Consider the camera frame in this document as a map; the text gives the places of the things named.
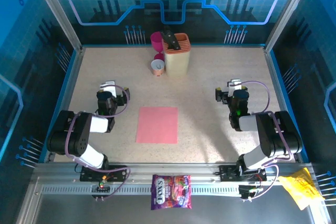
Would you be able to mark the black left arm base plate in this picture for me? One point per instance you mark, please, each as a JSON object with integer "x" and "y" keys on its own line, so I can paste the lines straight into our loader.
{"x": 119, "y": 172}

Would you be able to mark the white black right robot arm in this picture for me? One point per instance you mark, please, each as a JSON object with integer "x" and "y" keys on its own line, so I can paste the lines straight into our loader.
{"x": 278, "y": 134}

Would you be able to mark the aluminium frame post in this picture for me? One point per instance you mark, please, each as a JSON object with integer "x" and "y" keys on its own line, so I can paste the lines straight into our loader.
{"x": 59, "y": 11}
{"x": 287, "y": 11}

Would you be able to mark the aluminium side rail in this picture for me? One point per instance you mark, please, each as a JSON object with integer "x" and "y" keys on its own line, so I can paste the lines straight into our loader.
{"x": 65, "y": 103}
{"x": 282, "y": 103}

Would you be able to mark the yellow plastic bag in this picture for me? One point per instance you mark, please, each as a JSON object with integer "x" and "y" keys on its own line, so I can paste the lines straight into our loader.
{"x": 302, "y": 187}

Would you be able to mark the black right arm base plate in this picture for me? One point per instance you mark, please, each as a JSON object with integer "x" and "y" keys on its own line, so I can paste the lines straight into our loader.
{"x": 225, "y": 172}

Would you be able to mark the aluminium frame rail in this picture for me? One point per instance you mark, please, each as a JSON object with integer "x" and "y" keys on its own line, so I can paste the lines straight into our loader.
{"x": 170, "y": 169}

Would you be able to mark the magenta plastic goblet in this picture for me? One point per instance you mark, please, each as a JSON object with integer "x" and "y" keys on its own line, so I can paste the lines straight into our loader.
{"x": 156, "y": 41}

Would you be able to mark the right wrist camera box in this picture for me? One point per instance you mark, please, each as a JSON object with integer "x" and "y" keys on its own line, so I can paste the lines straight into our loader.
{"x": 233, "y": 85}

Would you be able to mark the beige knife block orange top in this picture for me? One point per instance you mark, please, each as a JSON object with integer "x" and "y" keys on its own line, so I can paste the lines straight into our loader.
{"x": 177, "y": 64}

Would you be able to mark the purple candy bag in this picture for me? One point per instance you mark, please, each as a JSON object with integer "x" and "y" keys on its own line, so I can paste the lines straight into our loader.
{"x": 170, "y": 192}

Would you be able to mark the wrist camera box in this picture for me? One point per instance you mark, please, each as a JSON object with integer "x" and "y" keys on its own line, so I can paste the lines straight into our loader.
{"x": 109, "y": 89}
{"x": 233, "y": 85}

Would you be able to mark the small can with white lid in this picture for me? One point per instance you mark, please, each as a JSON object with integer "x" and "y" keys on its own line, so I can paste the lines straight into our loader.
{"x": 158, "y": 67}

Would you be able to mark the black controller board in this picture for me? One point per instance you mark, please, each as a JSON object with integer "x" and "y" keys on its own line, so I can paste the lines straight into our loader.
{"x": 105, "y": 188}
{"x": 245, "y": 190}

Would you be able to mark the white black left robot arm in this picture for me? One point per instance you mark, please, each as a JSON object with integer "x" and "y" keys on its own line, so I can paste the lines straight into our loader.
{"x": 78, "y": 134}

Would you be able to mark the pink paper sheet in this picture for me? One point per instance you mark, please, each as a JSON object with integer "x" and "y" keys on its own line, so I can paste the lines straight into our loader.
{"x": 157, "y": 125}

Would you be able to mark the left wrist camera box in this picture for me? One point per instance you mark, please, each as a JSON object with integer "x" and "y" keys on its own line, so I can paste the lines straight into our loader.
{"x": 109, "y": 89}

